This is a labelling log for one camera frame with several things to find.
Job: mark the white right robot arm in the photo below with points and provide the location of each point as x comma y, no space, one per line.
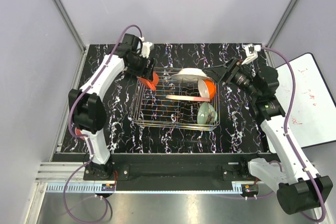
297,184

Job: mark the pink plastic cup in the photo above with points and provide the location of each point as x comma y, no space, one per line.
78,134

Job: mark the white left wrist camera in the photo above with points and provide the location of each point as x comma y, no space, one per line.
146,49

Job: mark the white paper plate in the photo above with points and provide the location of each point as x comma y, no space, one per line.
190,75

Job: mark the orange ceramic mug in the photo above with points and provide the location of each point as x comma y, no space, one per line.
150,84

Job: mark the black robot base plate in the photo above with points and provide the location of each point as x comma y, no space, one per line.
174,172

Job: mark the pink and cream plate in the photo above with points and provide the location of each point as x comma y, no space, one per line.
187,98

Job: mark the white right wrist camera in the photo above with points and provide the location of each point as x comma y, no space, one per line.
251,51

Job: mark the green ceramic bowl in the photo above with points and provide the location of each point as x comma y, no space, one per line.
206,114

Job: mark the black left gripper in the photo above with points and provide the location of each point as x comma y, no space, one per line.
144,72

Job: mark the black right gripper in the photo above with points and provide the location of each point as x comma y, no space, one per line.
226,72

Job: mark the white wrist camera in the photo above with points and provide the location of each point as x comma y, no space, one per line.
146,49
251,51

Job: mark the wire dish rack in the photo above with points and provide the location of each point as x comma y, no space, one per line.
153,108

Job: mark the orange and white bowl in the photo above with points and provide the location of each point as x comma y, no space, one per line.
206,88

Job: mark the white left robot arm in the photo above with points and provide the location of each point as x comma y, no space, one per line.
87,115

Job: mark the white whiteboard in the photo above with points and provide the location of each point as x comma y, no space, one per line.
312,118

